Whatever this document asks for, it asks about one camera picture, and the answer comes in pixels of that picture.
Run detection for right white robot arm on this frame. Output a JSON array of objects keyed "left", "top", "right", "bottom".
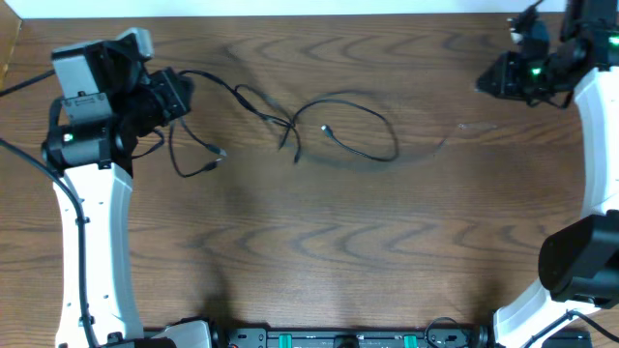
[{"left": 471, "top": 0, "right": 618, "bottom": 347}]

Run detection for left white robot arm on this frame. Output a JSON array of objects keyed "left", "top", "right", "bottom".
[{"left": 42, "top": 28, "right": 214, "bottom": 347}]

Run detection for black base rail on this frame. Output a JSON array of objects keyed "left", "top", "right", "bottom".
[{"left": 144, "top": 326, "right": 594, "bottom": 348}]

